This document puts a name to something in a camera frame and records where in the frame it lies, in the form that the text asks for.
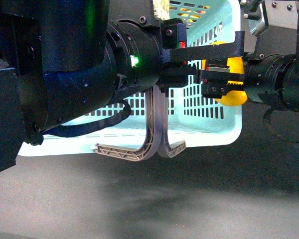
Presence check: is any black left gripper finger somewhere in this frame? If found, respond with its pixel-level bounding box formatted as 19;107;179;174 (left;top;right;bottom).
161;63;245;99
162;31;245;61

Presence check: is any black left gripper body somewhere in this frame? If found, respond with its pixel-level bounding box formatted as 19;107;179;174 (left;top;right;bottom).
107;18;187;92

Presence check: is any yellow mango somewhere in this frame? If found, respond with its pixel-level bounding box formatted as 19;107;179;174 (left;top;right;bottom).
209;41;248;107

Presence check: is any light blue plastic basket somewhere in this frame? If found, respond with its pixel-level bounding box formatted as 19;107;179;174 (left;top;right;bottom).
18;0;242;157

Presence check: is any grey basket handle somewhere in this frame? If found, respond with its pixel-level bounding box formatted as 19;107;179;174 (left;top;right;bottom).
93;85;186;162

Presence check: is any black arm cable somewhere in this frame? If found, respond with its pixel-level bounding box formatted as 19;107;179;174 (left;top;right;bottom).
41;99;132;138

